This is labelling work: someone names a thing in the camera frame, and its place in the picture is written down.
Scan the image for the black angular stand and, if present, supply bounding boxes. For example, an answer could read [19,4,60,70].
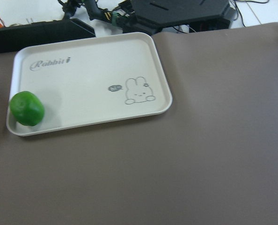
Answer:
[117,0,238,33]

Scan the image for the cream rabbit tray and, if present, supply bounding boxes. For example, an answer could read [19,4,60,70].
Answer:
[6,32,172,136]

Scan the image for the green lime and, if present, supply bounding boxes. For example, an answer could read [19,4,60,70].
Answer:
[9,91,45,127]

